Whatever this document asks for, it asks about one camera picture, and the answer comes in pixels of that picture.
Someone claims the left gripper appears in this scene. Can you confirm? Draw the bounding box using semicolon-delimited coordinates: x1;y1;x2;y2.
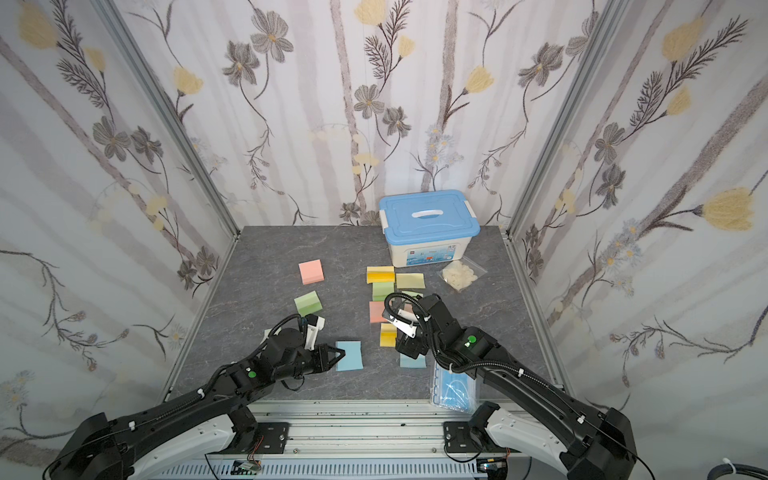
272;344;348;384

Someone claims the blue memo pad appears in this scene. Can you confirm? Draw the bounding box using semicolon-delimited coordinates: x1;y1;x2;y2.
336;341;364;372

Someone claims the torn blue memo page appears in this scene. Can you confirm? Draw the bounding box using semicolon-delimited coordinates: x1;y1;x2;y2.
399;354;426;369

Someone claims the yellow memo pad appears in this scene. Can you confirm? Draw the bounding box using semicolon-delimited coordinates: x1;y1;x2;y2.
379;323;398;348
366;266;395;284

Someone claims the torn yellow memo page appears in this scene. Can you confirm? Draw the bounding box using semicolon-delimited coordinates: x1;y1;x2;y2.
396;273;426;289

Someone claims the green memo pad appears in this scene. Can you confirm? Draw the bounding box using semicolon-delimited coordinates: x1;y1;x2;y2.
294;291;323;317
372;282;395;302

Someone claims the pink memo pad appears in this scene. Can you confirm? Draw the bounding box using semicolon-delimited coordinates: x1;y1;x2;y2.
369;301;387;324
298;259;325;285

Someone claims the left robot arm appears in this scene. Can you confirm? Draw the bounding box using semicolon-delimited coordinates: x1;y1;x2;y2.
42;328;345;479

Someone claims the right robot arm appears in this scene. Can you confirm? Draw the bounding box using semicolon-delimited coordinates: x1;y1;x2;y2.
384;292;639;479

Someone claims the bag of blue face masks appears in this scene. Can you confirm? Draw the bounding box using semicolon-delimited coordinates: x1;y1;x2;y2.
430;364;478;413

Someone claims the white storage box blue lid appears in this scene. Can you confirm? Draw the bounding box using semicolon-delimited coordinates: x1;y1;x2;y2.
379;190;480;268

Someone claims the small circuit board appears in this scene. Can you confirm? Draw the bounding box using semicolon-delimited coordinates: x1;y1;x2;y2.
230;460;262;476

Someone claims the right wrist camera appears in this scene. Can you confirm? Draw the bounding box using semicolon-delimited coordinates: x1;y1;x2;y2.
390;319;418;338

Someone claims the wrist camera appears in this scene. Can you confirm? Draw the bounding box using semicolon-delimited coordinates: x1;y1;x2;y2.
304;314;325;351
390;319;418;338

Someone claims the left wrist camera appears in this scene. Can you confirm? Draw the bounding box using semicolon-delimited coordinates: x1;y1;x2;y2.
304;314;325;351

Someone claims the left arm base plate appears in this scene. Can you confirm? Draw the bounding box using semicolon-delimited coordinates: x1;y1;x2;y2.
234;422;290;455

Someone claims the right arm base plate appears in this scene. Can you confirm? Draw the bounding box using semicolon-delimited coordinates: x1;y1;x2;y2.
442;421;480;454

